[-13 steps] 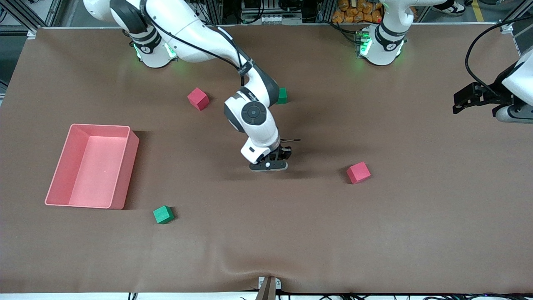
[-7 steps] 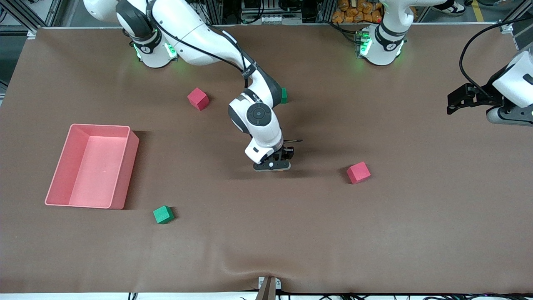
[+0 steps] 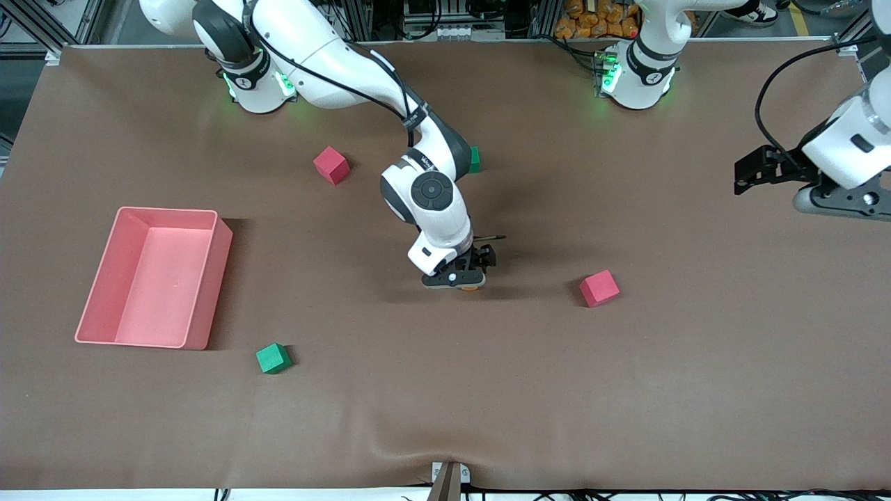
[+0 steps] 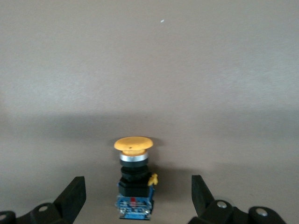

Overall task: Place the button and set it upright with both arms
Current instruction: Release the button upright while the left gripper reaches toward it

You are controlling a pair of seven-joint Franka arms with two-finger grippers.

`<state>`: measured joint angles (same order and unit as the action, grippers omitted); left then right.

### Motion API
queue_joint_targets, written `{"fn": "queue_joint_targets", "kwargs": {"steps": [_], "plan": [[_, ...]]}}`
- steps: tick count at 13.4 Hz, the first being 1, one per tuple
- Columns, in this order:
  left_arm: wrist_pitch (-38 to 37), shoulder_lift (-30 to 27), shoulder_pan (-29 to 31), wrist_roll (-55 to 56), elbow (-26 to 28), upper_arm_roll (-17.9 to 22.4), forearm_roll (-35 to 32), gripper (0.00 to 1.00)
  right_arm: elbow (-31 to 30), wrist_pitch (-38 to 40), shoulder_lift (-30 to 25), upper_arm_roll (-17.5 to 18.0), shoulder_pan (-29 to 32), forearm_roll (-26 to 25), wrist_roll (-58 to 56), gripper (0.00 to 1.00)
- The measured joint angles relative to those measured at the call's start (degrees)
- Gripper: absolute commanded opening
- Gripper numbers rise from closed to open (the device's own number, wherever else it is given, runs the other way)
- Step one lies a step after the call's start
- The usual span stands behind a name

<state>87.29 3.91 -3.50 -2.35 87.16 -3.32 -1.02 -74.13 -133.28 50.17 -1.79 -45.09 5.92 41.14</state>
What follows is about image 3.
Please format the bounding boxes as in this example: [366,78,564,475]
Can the red foam cube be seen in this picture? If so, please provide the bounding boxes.
[578,269,621,308]
[313,146,351,186]

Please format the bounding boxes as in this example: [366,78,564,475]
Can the brown table mat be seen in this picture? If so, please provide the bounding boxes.
[0,38,891,491]

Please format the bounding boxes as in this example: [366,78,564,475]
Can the black and white shoe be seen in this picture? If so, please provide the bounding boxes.
[722,0,779,28]

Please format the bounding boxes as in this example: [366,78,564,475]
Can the orange snack bags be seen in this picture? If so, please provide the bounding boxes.
[555,0,642,40]

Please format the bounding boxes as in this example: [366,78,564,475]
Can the white terminal block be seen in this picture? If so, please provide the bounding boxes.
[434,24,507,41]

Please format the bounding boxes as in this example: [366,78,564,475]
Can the pink plastic bin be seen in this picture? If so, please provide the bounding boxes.
[74,206,234,351]

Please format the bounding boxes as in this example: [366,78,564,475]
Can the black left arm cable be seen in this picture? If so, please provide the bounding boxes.
[755,35,878,171]

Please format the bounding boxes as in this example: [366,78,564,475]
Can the metal table edge bracket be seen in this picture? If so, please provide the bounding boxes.
[426,461,471,501]

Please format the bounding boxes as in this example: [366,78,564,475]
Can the aluminium frame post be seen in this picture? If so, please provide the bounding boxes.
[340,0,375,42]

